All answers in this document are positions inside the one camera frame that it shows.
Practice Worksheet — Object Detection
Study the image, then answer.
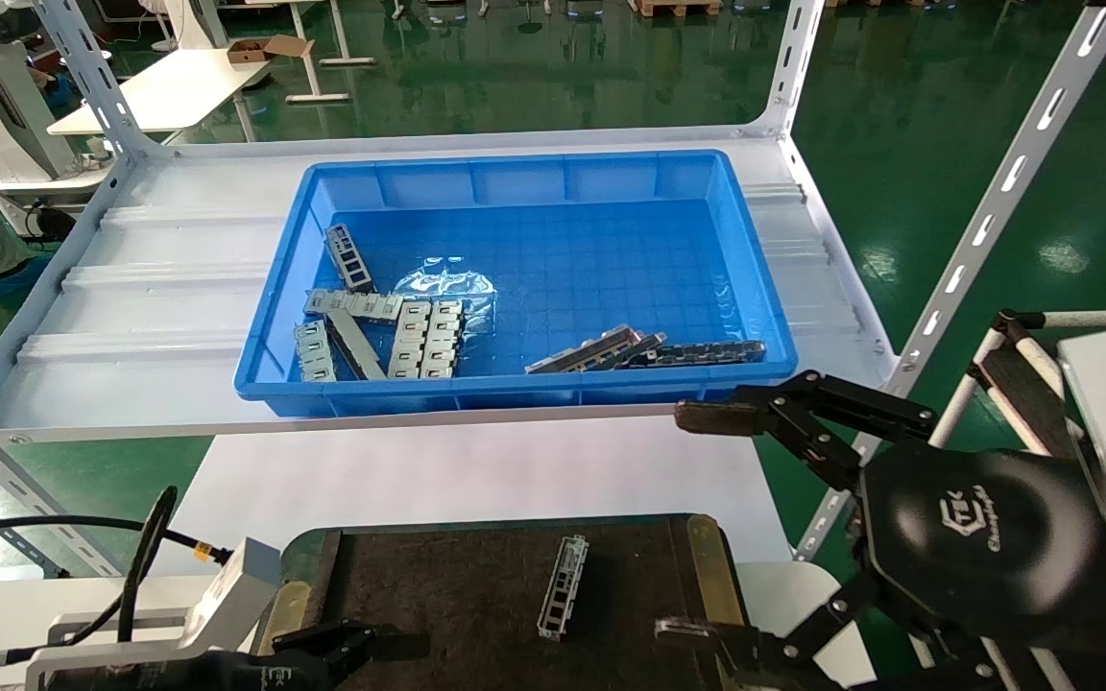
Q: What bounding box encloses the open flat cardboard box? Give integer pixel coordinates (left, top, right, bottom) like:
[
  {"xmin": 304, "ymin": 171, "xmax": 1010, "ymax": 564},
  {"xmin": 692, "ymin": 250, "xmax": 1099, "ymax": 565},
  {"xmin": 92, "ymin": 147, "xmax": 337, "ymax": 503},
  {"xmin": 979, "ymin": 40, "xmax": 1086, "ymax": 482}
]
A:
[{"xmin": 227, "ymin": 34, "xmax": 316, "ymax": 66}]

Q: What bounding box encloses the white desk with legs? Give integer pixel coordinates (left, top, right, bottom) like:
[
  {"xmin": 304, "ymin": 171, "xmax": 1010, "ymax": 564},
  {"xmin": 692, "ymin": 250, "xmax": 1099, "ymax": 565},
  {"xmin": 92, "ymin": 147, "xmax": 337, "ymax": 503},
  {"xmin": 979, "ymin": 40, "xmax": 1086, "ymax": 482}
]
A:
[{"xmin": 246, "ymin": 0, "xmax": 376, "ymax": 105}]

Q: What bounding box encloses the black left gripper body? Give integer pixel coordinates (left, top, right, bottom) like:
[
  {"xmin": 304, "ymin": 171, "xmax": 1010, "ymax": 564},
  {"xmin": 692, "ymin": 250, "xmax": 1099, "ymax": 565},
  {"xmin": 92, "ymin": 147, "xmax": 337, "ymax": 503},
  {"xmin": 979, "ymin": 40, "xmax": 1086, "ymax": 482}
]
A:
[{"xmin": 49, "ymin": 651, "xmax": 335, "ymax": 691}]

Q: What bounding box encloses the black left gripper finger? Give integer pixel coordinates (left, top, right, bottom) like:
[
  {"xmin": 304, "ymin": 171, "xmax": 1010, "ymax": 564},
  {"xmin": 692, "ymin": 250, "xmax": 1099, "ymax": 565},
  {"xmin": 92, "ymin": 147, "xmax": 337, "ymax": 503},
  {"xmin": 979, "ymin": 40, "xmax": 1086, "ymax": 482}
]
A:
[{"xmin": 273, "ymin": 622, "xmax": 431, "ymax": 684}]

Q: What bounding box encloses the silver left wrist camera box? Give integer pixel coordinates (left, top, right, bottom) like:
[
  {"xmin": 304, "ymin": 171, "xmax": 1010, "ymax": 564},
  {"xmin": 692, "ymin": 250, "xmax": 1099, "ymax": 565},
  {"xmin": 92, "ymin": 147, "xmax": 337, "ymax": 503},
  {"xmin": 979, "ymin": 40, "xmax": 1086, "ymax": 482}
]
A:
[{"xmin": 183, "ymin": 537, "xmax": 283, "ymax": 649}]

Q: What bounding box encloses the black tray with brass edges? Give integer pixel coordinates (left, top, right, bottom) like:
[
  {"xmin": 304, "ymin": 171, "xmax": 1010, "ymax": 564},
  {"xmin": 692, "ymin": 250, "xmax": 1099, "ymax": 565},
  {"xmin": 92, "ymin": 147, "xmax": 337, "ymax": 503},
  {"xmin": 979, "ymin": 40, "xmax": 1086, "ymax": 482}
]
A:
[{"xmin": 236, "ymin": 513, "xmax": 756, "ymax": 691}]

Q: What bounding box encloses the light grey metal bracket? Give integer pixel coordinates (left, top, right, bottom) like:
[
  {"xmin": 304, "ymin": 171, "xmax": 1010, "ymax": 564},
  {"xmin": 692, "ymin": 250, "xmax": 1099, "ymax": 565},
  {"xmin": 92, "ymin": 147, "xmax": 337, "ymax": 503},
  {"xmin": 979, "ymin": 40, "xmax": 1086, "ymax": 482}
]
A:
[
  {"xmin": 386, "ymin": 299, "xmax": 431, "ymax": 380},
  {"xmin": 292, "ymin": 320, "xmax": 336, "ymax": 383},
  {"xmin": 301, "ymin": 288, "xmax": 405, "ymax": 325}
]

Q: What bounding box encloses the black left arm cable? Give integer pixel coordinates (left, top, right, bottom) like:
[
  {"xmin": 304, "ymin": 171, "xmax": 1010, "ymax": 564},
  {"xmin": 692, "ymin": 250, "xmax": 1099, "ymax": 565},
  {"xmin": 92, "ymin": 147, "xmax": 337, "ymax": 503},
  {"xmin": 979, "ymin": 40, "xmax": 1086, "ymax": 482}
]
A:
[{"xmin": 0, "ymin": 485, "xmax": 232, "ymax": 644}]

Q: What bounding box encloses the silver slotted metal part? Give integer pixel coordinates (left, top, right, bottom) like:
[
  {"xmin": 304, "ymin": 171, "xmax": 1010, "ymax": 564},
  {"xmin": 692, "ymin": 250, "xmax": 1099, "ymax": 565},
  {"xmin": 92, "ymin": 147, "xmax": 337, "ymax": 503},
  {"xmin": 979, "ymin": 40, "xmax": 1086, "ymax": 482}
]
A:
[{"xmin": 536, "ymin": 534, "xmax": 590, "ymax": 642}]

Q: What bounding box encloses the white pipe frame cart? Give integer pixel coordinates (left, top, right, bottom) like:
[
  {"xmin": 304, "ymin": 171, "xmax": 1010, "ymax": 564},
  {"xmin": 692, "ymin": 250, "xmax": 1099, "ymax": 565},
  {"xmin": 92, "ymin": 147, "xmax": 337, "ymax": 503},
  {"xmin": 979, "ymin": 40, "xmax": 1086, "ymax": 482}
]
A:
[{"xmin": 927, "ymin": 307, "xmax": 1106, "ymax": 460}]

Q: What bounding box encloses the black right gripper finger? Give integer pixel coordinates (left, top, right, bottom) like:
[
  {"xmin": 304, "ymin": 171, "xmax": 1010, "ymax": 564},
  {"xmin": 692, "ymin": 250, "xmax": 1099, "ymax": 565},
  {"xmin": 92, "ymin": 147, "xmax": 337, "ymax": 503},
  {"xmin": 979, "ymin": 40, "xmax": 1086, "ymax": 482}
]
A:
[
  {"xmin": 654, "ymin": 566, "xmax": 885, "ymax": 691},
  {"xmin": 676, "ymin": 369, "xmax": 938, "ymax": 490}
]

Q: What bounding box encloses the black round floor device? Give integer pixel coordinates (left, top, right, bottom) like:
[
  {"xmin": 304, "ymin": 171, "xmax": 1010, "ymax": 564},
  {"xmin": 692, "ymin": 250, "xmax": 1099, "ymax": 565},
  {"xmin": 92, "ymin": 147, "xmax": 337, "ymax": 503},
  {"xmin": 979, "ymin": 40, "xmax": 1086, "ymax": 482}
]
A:
[{"xmin": 25, "ymin": 203, "xmax": 76, "ymax": 243}]

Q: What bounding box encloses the black slotted metal part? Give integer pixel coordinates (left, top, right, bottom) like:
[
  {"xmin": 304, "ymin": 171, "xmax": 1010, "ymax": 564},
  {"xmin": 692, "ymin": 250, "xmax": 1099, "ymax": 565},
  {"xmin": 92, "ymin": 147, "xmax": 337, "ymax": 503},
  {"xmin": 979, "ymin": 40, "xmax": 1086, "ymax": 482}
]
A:
[{"xmin": 625, "ymin": 340, "xmax": 767, "ymax": 369}]

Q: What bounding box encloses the dark grey perforated bracket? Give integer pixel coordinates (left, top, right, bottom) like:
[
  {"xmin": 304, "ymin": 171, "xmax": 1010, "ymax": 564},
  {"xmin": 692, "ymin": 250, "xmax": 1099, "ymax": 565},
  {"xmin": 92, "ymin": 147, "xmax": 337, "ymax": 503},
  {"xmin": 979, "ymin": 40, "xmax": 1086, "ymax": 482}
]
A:
[{"xmin": 323, "ymin": 224, "xmax": 376, "ymax": 294}]

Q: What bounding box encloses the clear plastic bag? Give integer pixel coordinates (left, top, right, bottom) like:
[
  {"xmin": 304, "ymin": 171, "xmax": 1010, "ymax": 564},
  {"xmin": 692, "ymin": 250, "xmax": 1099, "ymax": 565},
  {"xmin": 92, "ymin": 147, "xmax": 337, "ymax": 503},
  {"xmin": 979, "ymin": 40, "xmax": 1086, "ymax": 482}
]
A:
[{"xmin": 390, "ymin": 257, "xmax": 498, "ymax": 337}]

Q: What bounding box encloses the blue plastic bin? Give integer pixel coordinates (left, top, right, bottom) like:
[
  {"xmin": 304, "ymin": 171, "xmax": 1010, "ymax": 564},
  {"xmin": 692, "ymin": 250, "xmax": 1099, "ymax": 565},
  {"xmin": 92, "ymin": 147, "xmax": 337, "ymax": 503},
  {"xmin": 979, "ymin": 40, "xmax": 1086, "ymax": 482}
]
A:
[{"xmin": 233, "ymin": 151, "xmax": 797, "ymax": 418}]

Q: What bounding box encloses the grey metal bracket part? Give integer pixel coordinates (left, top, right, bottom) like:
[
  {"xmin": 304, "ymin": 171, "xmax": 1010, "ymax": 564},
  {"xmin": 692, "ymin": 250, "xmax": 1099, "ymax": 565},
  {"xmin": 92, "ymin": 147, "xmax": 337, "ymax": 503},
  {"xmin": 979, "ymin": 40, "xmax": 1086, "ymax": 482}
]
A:
[{"xmin": 601, "ymin": 332, "xmax": 669, "ymax": 370}]

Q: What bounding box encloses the white slotted metal rack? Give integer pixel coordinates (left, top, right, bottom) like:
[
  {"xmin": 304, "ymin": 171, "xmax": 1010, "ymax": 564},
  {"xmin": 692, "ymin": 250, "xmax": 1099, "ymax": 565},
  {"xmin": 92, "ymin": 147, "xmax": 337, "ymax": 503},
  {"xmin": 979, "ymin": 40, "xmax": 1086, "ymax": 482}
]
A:
[{"xmin": 0, "ymin": 0, "xmax": 1106, "ymax": 580}]

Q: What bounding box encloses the grey brackets right pile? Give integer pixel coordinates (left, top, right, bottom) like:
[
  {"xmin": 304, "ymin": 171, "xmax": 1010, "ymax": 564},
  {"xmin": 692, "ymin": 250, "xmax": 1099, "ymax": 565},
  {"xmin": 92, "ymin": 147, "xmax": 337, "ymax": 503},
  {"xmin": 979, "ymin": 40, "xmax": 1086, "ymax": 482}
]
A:
[{"xmin": 524, "ymin": 324, "xmax": 645, "ymax": 375}]

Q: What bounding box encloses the white rounded desk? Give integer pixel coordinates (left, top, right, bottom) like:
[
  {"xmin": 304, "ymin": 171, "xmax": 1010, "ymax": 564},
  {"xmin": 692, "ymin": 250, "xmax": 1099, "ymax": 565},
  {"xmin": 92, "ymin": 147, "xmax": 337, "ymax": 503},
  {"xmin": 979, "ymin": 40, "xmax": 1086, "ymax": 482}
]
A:
[{"xmin": 46, "ymin": 43, "xmax": 285, "ymax": 140}]

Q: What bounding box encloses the wooden pallet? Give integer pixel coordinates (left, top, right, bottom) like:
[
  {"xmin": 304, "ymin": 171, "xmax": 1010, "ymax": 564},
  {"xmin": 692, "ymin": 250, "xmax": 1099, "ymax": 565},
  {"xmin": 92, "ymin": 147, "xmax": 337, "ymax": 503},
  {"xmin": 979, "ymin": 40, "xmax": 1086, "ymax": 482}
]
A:
[{"xmin": 630, "ymin": 0, "xmax": 722, "ymax": 18}]

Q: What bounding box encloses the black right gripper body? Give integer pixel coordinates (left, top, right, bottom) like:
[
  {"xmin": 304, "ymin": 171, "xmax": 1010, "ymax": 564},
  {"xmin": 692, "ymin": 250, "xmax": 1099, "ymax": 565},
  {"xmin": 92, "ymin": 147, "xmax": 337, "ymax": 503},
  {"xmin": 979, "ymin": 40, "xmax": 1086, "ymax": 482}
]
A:
[{"xmin": 855, "ymin": 449, "xmax": 1101, "ymax": 639}]

